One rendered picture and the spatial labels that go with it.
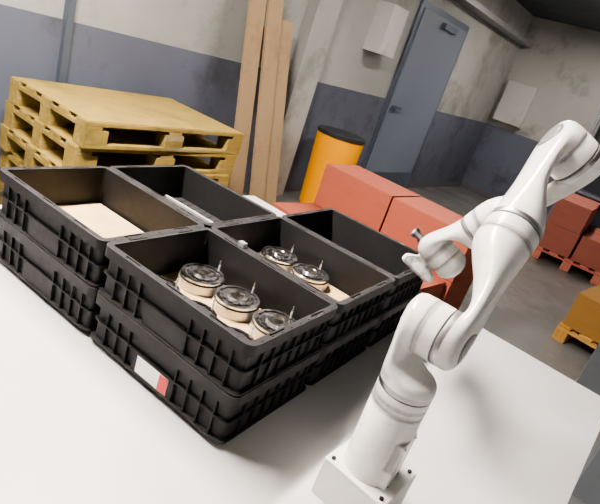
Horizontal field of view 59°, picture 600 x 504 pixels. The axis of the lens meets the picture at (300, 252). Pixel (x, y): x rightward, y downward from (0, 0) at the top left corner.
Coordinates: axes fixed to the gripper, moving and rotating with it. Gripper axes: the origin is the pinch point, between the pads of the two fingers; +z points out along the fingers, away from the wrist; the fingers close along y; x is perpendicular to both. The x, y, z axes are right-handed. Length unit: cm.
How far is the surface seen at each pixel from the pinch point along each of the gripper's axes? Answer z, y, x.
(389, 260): 21.8, 3.9, 11.5
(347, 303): -34.8, 7.6, 21.2
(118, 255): -53, 47, 42
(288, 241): 1.2, 29.7, 25.9
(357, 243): 26.0, 15.0, 14.8
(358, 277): -7.2, 8.5, 18.8
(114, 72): 171, 202, 50
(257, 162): 257, 115, 38
